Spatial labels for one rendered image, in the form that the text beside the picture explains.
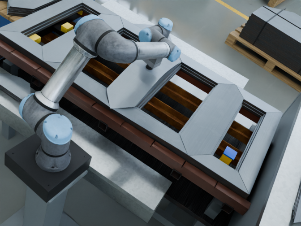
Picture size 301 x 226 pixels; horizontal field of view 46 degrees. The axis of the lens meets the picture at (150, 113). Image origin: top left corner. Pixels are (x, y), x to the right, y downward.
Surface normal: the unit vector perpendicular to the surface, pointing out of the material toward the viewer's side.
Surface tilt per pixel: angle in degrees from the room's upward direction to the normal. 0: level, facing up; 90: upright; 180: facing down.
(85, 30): 55
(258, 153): 0
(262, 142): 0
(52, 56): 0
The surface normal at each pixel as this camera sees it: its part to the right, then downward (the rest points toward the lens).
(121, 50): 0.43, 0.33
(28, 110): -0.38, -0.08
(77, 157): 0.29, -0.67
